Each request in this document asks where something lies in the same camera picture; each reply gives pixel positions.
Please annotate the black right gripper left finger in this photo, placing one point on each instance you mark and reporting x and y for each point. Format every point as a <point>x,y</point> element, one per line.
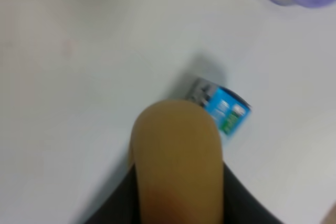
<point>123,206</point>

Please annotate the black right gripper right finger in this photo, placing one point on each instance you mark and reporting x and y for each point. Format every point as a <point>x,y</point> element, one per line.
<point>240,206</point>

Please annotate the brown potato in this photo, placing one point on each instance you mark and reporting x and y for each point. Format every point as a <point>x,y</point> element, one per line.
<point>177,153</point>

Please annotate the blue toothpaste box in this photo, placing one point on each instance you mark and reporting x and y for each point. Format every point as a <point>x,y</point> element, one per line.
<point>227,109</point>

